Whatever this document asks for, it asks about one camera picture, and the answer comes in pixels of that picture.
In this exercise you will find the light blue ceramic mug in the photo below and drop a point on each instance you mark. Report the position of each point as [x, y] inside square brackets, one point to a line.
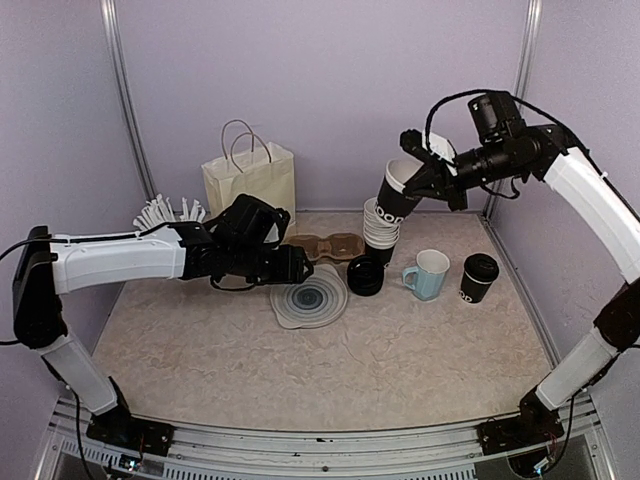
[426, 278]

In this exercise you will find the aluminium front rail frame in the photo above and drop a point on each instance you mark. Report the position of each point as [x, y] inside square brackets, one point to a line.
[199, 451]

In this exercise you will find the stack of paper cups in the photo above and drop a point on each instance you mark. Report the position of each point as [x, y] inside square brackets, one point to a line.
[380, 237]

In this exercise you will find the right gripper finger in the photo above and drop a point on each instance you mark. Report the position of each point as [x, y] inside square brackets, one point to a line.
[426, 192]
[426, 175]

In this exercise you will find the grey spiral pattern plate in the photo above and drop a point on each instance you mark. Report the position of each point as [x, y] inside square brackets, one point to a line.
[317, 302]

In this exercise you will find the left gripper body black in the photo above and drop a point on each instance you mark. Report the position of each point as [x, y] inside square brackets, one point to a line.
[287, 271]

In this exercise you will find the cream paper bag with handles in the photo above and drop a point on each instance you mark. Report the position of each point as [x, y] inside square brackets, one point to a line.
[250, 166]

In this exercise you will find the stack of black lids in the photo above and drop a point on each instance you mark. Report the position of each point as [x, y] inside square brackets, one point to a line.
[365, 275]

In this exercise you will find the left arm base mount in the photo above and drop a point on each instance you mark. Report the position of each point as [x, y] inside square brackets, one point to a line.
[146, 436]

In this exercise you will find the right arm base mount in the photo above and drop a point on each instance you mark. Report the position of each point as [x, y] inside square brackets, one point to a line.
[498, 436]

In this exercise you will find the black plastic cup lid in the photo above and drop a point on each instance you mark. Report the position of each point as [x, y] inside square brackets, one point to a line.
[481, 267]

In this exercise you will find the cup of white straws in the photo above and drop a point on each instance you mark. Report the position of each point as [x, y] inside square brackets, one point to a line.
[160, 210]

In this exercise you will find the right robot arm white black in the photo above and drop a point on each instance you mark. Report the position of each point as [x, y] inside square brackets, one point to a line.
[518, 141]

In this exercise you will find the black paper coffee cup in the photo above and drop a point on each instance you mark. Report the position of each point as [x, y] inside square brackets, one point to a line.
[472, 290]
[392, 204]

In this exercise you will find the brown cardboard cup carrier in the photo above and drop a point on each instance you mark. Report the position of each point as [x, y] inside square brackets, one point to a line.
[337, 247]

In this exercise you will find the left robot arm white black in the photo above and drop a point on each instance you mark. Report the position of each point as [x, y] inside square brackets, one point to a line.
[245, 240]

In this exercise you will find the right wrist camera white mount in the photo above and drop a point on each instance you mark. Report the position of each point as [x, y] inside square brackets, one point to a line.
[435, 145]

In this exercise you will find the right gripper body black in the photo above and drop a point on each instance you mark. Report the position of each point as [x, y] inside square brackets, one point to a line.
[459, 198]

